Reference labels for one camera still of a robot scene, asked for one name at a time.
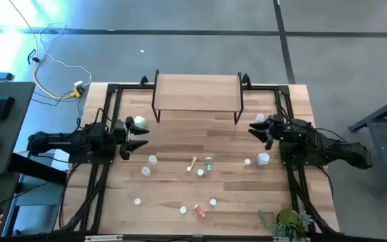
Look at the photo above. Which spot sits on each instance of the black aluminium table frame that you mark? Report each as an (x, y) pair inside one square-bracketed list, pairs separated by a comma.
[(133, 86)]

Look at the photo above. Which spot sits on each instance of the pink translucent pill bottle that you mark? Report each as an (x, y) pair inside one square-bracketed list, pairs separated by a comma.
[(183, 210)]

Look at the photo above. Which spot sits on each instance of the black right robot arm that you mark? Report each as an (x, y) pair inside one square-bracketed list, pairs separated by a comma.
[(331, 148)]

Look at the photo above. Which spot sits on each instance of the blue-grey metal table frame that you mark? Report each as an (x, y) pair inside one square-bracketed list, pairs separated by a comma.
[(375, 158)]

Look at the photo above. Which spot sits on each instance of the large white bottle blue label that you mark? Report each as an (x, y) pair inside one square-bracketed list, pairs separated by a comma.
[(139, 121)]

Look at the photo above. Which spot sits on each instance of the white Trader Joe's Melatonin bottle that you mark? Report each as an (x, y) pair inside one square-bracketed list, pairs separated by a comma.
[(263, 159)]

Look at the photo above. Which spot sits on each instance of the black desk support beam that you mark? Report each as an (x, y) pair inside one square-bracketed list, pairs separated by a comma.
[(35, 168)]

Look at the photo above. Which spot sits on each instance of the white box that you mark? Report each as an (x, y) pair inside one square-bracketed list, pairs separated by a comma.
[(60, 158)]

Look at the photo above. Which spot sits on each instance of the white power adapter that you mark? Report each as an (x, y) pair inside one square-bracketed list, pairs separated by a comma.
[(78, 83)]

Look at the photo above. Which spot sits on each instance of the wooden shelf black metal legs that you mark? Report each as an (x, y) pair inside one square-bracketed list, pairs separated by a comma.
[(197, 92)]

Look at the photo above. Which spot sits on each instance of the potted succulent plant black pot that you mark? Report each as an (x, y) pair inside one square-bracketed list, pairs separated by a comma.
[(289, 218)]

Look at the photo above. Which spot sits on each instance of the orange translucent pill bottle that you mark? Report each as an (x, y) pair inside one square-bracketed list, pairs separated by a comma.
[(137, 201), (201, 212)]

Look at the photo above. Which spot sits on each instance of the plain white plastic bottle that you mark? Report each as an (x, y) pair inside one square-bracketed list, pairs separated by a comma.
[(152, 160), (145, 171)]

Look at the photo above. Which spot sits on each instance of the teal translucent pill bottle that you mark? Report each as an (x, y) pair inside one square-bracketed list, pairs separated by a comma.
[(200, 173), (213, 202), (208, 164)]

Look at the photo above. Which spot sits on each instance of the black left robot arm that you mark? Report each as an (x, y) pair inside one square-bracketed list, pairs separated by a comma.
[(62, 139)]

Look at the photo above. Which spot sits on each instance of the silver metal bracket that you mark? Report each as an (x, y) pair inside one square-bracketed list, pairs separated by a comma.
[(102, 238)]

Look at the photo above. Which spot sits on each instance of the grey desk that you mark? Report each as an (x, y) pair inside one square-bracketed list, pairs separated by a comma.
[(12, 134)]

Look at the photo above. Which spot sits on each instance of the yellow power plug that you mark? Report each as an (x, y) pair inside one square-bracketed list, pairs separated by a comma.
[(76, 92)]

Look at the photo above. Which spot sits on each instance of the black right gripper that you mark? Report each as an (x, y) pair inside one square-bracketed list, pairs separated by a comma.
[(275, 129)]

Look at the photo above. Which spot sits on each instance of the yellow translucent pill bottle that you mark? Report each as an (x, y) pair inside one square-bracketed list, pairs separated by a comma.
[(247, 162)]

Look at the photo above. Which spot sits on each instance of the black frame clamp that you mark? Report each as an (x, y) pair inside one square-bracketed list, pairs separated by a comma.
[(246, 80), (143, 81)]

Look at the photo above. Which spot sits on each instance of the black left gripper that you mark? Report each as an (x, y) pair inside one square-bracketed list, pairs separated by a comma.
[(121, 134)]

